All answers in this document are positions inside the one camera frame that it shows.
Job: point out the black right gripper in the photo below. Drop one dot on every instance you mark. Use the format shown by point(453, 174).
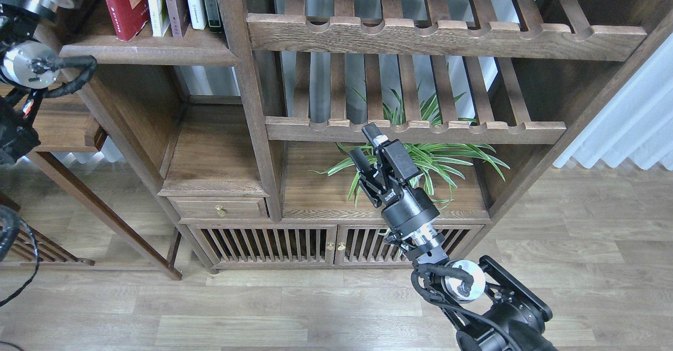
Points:
point(386, 183)

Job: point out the red book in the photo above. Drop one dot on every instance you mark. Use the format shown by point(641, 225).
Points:
point(128, 16)

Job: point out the yellow green book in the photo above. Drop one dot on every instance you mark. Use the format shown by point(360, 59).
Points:
point(160, 21)

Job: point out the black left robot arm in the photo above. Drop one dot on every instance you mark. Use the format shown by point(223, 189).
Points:
point(34, 71)

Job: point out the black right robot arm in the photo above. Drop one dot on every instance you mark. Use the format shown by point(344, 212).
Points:
point(489, 308)

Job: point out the white upright book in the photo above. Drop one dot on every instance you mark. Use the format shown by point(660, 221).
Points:
point(196, 10)

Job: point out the wooden side table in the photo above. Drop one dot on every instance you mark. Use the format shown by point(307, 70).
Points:
point(122, 103)

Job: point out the dark grey upright book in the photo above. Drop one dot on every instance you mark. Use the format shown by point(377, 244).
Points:
point(213, 16)

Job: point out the dark wooden bookshelf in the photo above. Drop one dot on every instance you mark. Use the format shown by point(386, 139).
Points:
point(266, 100)

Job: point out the brass drawer knob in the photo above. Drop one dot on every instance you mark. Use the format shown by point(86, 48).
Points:
point(220, 211)

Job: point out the white curtain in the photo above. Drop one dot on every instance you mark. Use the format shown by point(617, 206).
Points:
point(636, 124)

